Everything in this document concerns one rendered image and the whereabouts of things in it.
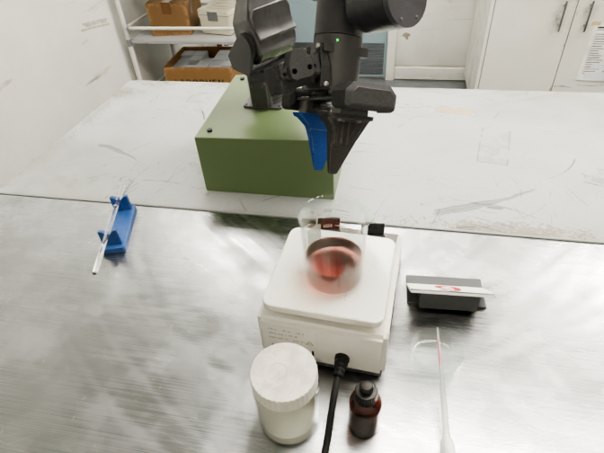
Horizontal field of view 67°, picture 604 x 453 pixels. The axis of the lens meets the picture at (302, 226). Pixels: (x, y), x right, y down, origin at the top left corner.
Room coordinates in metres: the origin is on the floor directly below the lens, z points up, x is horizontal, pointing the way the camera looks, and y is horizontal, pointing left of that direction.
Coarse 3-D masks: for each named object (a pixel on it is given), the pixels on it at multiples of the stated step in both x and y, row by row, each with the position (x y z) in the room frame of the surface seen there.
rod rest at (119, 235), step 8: (112, 200) 0.56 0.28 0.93; (120, 200) 0.56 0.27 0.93; (128, 200) 0.57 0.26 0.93; (120, 208) 0.56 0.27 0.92; (128, 208) 0.56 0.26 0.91; (136, 208) 0.57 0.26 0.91; (120, 216) 0.55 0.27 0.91; (128, 216) 0.55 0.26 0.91; (120, 224) 0.53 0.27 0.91; (128, 224) 0.53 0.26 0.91; (104, 232) 0.49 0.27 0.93; (112, 232) 0.48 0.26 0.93; (120, 232) 0.51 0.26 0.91; (128, 232) 0.51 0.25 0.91; (112, 240) 0.48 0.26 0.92; (120, 240) 0.49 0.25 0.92; (128, 240) 0.50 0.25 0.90; (112, 248) 0.48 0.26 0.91; (120, 248) 0.48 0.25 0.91
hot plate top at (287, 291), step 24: (288, 240) 0.38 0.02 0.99; (384, 240) 0.37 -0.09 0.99; (288, 264) 0.34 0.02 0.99; (384, 264) 0.33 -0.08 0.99; (288, 288) 0.31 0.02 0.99; (360, 288) 0.30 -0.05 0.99; (384, 288) 0.30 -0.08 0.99; (288, 312) 0.28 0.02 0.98; (312, 312) 0.28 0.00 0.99; (336, 312) 0.27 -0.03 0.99; (360, 312) 0.27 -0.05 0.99; (384, 312) 0.27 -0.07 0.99
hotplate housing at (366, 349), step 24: (264, 312) 0.29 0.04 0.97; (264, 336) 0.29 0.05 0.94; (288, 336) 0.28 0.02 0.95; (312, 336) 0.27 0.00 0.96; (336, 336) 0.27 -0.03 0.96; (360, 336) 0.26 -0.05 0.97; (384, 336) 0.26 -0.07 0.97; (336, 360) 0.26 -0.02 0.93; (360, 360) 0.26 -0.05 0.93; (384, 360) 0.26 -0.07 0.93
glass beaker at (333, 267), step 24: (312, 216) 0.34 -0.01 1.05; (336, 216) 0.35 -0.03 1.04; (360, 216) 0.33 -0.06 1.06; (312, 240) 0.30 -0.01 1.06; (336, 240) 0.29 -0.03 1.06; (360, 240) 0.30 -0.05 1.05; (312, 264) 0.30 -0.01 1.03; (336, 264) 0.29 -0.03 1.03; (360, 264) 0.30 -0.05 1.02; (312, 288) 0.30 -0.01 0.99; (336, 288) 0.29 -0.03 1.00
